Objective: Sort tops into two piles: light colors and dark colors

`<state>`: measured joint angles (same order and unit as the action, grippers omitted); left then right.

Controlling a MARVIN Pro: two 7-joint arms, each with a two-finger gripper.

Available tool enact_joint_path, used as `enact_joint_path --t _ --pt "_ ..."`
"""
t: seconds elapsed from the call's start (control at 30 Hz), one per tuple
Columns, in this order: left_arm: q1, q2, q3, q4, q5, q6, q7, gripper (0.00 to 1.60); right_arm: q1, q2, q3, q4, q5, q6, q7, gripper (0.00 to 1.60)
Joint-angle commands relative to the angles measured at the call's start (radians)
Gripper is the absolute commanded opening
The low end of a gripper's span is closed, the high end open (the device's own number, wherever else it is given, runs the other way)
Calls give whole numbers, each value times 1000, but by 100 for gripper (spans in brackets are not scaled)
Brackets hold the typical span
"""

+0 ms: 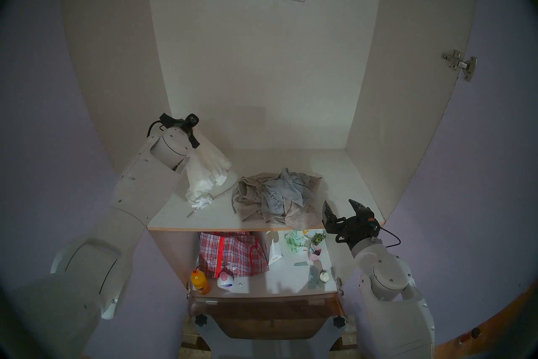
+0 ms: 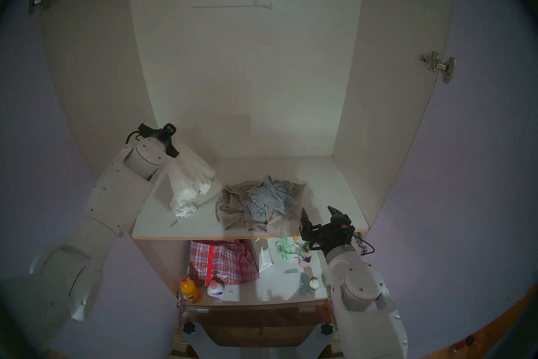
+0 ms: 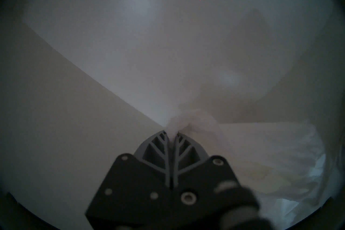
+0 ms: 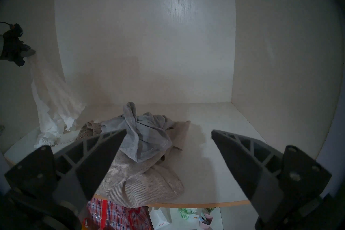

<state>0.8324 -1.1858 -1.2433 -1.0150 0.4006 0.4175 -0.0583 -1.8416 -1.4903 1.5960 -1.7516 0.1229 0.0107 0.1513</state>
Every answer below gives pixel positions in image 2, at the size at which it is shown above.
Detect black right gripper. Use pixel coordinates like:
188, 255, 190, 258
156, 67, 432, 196
299, 206, 356, 252

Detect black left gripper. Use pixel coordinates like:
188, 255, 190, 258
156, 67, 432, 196
128, 123, 180, 158

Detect white top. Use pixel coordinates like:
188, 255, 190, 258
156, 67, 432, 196
167, 143, 216, 220

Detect grey-blue top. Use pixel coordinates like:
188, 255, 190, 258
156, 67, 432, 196
244, 176, 297, 224

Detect beige hooded top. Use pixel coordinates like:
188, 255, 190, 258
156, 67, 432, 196
170, 181, 307, 238

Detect green white patterned cloth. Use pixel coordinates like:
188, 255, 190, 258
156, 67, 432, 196
275, 237, 300, 260

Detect white paper bag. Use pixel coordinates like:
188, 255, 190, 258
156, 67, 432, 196
257, 244, 274, 274

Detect cream wardrobe cabinet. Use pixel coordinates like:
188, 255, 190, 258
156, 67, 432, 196
40, 0, 456, 308

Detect red plaid bag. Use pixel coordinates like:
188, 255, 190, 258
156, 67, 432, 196
188, 240, 260, 286

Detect lavender wardrobe door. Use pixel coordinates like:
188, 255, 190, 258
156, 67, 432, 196
0, 0, 185, 359
357, 0, 538, 359

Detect brown wooden drawer front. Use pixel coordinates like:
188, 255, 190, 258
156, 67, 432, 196
179, 299, 337, 348

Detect orange bottle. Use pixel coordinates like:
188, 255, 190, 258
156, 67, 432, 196
180, 277, 201, 304

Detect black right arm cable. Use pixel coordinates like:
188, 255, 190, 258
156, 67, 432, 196
353, 234, 375, 256

